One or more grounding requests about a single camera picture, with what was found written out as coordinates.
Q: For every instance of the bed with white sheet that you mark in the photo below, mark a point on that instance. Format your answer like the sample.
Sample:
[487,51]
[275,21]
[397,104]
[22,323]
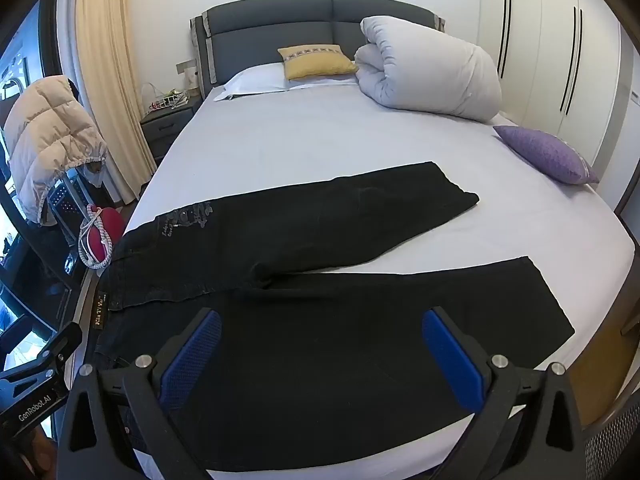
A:
[325,135]

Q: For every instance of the dark grey nightstand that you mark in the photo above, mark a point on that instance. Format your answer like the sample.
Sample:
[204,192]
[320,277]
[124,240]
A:
[165,127]

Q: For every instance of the yellow cushion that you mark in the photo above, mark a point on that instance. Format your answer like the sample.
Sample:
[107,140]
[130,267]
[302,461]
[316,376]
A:
[317,62]

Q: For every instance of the dark grey padded headboard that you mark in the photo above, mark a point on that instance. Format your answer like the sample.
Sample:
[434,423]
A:
[270,25]

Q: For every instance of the black pants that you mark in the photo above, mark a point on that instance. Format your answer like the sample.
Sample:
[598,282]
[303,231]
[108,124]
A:
[325,220]

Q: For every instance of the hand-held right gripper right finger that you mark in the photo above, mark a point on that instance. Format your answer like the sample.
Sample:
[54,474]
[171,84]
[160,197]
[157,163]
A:
[452,365]

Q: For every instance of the rolled white duvet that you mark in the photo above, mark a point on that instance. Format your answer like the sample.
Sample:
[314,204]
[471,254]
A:
[435,70]

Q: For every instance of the purple cushion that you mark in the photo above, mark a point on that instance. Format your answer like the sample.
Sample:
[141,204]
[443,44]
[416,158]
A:
[547,152]

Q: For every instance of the white wardrobe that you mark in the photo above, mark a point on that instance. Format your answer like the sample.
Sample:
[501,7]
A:
[540,35]

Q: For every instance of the cream curtain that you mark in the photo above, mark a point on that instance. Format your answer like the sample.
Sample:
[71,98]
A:
[107,60]

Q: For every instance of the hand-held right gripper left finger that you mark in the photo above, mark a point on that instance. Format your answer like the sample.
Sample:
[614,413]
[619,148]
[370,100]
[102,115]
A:
[192,355]

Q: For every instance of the beige puffer jacket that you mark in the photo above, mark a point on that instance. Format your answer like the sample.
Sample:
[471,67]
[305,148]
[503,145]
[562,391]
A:
[47,135]

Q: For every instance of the white pillow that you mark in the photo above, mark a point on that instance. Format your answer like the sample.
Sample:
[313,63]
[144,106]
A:
[250,80]

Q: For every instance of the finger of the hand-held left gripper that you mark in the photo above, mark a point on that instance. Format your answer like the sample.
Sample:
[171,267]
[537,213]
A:
[60,345]

